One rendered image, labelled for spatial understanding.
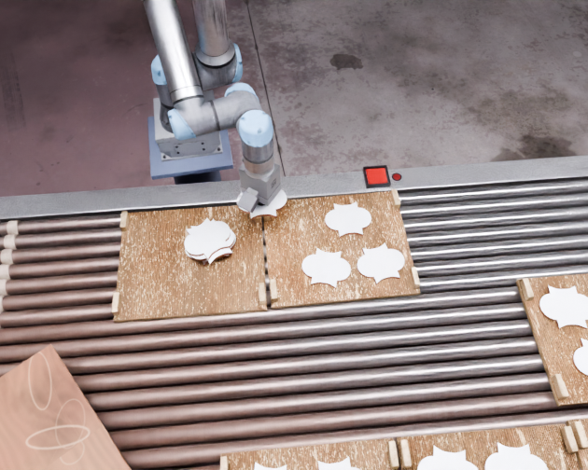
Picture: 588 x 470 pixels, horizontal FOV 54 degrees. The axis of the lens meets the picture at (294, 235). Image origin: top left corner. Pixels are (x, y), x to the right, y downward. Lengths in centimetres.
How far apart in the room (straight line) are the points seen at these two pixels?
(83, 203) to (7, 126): 176
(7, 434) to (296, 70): 264
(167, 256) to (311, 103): 187
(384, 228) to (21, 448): 108
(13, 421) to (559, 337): 135
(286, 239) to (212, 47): 58
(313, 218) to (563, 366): 77
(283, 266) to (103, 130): 195
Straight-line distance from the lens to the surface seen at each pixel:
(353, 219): 169
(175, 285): 162
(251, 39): 375
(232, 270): 161
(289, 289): 158
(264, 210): 154
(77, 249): 177
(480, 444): 151
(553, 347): 165
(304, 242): 165
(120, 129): 333
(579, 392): 163
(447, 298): 164
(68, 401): 145
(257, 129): 131
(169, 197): 181
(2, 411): 150
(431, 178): 186
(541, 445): 155
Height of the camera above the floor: 234
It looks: 58 degrees down
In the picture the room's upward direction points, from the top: straight up
